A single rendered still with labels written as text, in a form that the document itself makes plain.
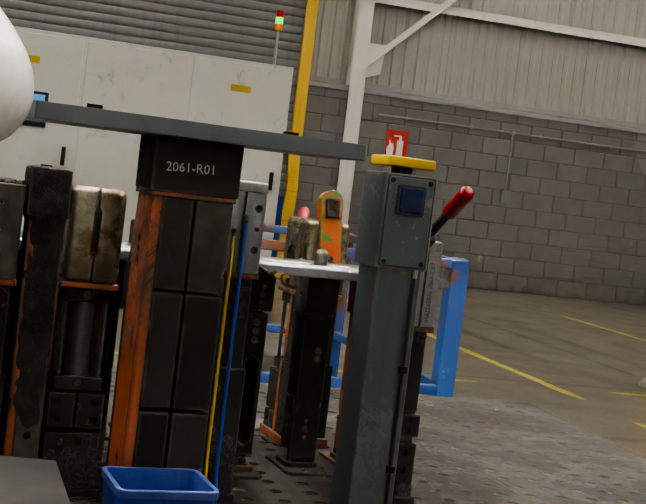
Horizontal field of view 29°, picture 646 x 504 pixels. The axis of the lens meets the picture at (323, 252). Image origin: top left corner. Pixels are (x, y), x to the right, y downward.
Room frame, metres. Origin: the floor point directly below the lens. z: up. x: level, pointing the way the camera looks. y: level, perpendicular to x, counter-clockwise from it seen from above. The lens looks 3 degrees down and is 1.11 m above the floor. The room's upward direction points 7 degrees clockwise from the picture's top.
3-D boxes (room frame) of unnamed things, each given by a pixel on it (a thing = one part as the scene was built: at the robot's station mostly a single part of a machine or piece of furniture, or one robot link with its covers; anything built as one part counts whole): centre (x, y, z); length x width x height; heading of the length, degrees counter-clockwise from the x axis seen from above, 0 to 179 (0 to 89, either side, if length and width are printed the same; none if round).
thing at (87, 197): (1.55, 0.29, 0.89); 0.13 x 0.11 x 0.38; 21
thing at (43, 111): (1.41, 0.16, 1.16); 0.37 x 0.14 x 0.02; 111
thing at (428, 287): (1.69, -0.11, 0.88); 0.11 x 0.10 x 0.36; 21
